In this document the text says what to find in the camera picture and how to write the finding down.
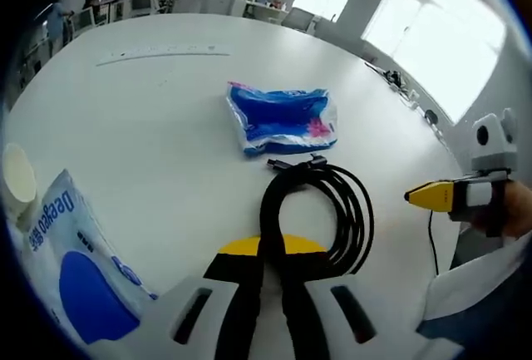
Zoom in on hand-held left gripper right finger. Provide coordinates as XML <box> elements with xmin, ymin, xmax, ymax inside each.
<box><xmin>278</xmin><ymin>233</ymin><xmax>465</xmax><ymax>360</ymax></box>

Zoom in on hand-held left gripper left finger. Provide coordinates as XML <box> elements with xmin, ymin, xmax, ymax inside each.
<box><xmin>89</xmin><ymin>234</ymin><xmax>267</xmax><ymax>360</ymax></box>

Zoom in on white and blue wipes pack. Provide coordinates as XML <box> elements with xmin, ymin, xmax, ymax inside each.
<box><xmin>16</xmin><ymin>168</ymin><xmax>160</xmax><ymax>345</ymax></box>

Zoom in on blue tissue pack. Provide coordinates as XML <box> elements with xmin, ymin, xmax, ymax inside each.
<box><xmin>226</xmin><ymin>81</ymin><xmax>340</xmax><ymax>158</ymax></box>

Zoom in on white paper cup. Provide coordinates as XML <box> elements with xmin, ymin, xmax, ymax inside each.
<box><xmin>2</xmin><ymin>142</ymin><xmax>39</xmax><ymax>228</ymax></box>

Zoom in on person's right hand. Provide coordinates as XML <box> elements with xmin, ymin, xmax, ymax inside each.
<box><xmin>469</xmin><ymin>180</ymin><xmax>532</xmax><ymax>240</ymax></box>

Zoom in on person's blue jeans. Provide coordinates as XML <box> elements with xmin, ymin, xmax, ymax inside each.
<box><xmin>415</xmin><ymin>305</ymin><xmax>470</xmax><ymax>348</ymax></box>

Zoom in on person's white shirt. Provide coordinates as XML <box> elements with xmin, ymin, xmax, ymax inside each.
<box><xmin>423</xmin><ymin>230</ymin><xmax>532</xmax><ymax>336</ymax></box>

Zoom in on white table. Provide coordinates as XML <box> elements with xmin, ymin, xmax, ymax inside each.
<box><xmin>2</xmin><ymin>12</ymin><xmax>466</xmax><ymax>336</ymax></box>

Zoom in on clear plastic ruler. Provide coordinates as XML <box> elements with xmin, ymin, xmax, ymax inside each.
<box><xmin>95</xmin><ymin>42</ymin><xmax>232</xmax><ymax>67</ymax></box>

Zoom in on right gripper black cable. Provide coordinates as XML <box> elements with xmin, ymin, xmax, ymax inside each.
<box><xmin>426</xmin><ymin>209</ymin><xmax>441</xmax><ymax>274</ymax></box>

